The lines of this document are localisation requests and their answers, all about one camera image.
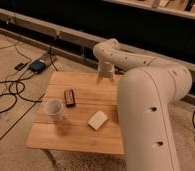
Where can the small black adapter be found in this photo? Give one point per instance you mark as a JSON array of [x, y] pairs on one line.
[[20, 66]]

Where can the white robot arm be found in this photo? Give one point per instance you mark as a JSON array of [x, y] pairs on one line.
[[144, 92]]

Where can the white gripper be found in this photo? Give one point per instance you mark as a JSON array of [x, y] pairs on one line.
[[106, 69]]

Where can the small dark chocolate box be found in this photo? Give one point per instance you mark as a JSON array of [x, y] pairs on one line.
[[69, 97]]

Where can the white rectangular block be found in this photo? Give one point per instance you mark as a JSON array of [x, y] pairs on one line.
[[97, 120]]

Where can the wooden table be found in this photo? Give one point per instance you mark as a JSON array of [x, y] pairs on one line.
[[73, 133]]

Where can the blue black power box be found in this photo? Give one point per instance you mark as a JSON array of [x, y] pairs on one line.
[[37, 66]]

